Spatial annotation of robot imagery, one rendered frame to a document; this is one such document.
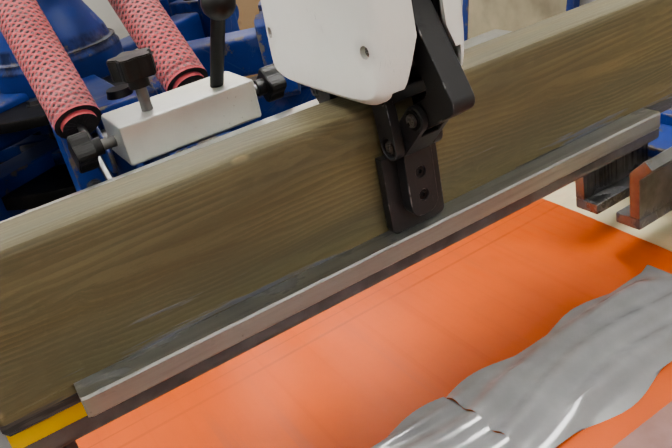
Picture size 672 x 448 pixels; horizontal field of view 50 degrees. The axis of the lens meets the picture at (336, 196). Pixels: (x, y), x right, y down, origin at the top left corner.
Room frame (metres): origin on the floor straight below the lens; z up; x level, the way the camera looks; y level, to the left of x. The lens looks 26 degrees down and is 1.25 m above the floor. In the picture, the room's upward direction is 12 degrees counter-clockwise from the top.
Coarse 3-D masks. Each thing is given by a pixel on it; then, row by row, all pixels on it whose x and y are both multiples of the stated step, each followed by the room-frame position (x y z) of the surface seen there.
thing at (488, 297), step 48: (480, 240) 0.47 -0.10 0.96; (528, 240) 0.46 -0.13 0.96; (576, 240) 0.45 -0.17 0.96; (624, 240) 0.43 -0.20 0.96; (384, 288) 0.44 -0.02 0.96; (432, 288) 0.42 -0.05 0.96; (480, 288) 0.41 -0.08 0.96; (528, 288) 0.40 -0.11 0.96; (576, 288) 0.39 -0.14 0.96; (384, 336) 0.38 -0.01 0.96; (432, 336) 0.37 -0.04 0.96; (480, 336) 0.36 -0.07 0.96; (528, 336) 0.35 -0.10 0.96; (432, 384) 0.33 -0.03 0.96; (624, 432) 0.26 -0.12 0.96
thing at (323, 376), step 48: (288, 336) 0.41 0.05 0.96; (336, 336) 0.39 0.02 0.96; (192, 384) 0.38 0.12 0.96; (240, 384) 0.37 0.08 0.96; (288, 384) 0.36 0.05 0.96; (336, 384) 0.35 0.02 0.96; (384, 384) 0.34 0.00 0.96; (96, 432) 0.35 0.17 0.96; (144, 432) 0.34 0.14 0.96; (192, 432) 0.33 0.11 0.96; (240, 432) 0.32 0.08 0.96; (288, 432) 0.32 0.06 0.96; (336, 432) 0.31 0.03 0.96; (384, 432) 0.30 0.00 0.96
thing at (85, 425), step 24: (552, 192) 0.37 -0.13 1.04; (504, 216) 0.35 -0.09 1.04; (456, 240) 0.34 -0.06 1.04; (408, 264) 0.32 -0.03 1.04; (360, 288) 0.31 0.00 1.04; (312, 312) 0.30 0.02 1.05; (264, 336) 0.28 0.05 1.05; (216, 360) 0.27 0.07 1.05; (168, 384) 0.26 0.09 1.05; (120, 408) 0.25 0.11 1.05; (72, 432) 0.24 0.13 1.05
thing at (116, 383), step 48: (576, 144) 0.36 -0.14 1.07; (624, 144) 0.37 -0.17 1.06; (480, 192) 0.33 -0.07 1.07; (528, 192) 0.33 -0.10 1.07; (384, 240) 0.30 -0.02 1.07; (432, 240) 0.30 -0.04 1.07; (288, 288) 0.27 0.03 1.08; (336, 288) 0.28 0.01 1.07; (192, 336) 0.25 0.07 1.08; (240, 336) 0.25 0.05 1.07; (96, 384) 0.23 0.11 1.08; (144, 384) 0.23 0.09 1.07
